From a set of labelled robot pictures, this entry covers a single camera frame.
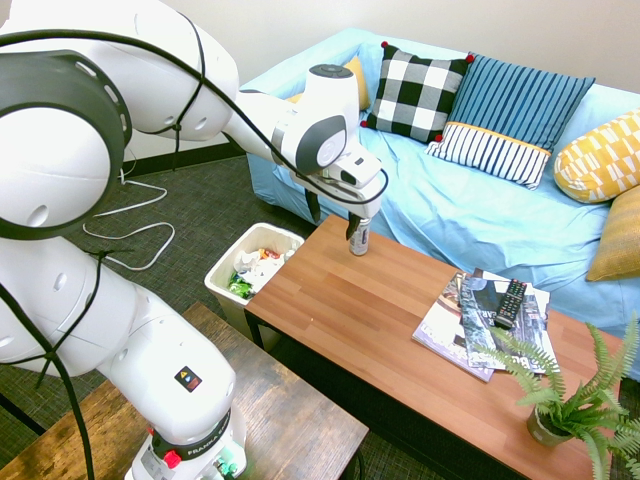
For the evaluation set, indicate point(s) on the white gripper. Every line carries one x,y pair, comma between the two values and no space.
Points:
350,197

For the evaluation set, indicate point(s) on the silver blue drink can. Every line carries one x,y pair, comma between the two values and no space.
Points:
361,240

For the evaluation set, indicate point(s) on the white crumpled paper trash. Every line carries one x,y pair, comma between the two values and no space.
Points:
260,270

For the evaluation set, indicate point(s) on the white plastic trash bin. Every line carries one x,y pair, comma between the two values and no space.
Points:
220,285

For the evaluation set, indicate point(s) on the orange red wrapper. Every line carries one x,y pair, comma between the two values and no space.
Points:
272,255

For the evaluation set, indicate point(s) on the green snack wrapper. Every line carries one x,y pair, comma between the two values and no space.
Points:
241,287

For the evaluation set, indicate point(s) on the reddish wooden coffee table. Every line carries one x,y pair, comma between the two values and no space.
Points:
380,325

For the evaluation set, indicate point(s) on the plain yellow pillow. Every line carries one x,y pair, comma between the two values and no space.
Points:
362,82

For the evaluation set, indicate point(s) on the light blue covered sofa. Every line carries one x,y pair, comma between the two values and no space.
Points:
475,215

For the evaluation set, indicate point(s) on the black white checkered pillow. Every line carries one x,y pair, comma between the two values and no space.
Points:
415,92

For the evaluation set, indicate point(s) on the stack of magazines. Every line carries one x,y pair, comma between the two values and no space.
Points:
440,330

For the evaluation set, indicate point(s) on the dark cover magazine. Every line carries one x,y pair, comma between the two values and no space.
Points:
480,325

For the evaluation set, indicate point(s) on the black remote control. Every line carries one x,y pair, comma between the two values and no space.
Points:
512,304

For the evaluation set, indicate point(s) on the rustic dark wooden table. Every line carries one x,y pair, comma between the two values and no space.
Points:
290,415

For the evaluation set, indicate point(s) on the blue striped pillow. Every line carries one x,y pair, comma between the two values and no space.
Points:
510,115

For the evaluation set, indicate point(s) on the yellow white patterned pillow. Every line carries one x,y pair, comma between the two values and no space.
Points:
600,160

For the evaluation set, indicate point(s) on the mustard woven pillow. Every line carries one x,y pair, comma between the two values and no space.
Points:
620,240

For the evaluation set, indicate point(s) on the grey plant pot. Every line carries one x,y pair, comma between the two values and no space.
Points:
545,432

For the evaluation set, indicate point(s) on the green fern plant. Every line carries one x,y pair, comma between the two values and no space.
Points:
590,400

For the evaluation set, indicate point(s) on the black stand leg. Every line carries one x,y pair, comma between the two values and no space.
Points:
22,414

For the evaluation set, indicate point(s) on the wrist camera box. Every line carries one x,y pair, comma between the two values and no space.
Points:
356,172

